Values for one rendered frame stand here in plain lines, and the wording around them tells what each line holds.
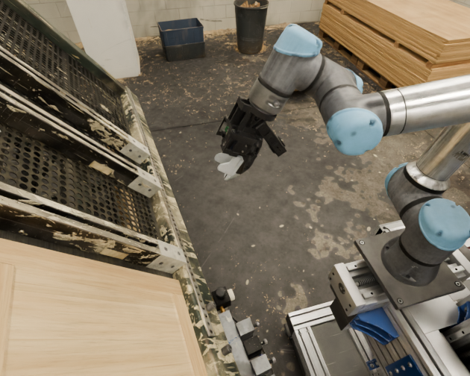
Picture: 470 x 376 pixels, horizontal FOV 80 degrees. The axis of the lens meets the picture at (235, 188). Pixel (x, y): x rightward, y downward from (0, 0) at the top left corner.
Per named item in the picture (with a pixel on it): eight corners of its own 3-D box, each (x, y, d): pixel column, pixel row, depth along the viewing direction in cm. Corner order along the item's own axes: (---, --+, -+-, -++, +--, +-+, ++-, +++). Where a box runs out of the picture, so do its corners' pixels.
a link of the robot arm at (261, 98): (281, 84, 60) (296, 104, 55) (270, 103, 63) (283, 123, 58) (252, 72, 57) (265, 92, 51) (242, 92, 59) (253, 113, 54)
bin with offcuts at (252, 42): (270, 54, 437) (274, 5, 389) (238, 57, 428) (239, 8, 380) (259, 41, 470) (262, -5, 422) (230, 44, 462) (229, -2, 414)
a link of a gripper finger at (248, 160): (231, 164, 68) (248, 136, 63) (237, 165, 69) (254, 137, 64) (236, 177, 65) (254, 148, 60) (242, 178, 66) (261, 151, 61)
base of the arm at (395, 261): (412, 236, 91) (427, 218, 84) (446, 279, 81) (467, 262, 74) (371, 246, 89) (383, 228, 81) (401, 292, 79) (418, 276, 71)
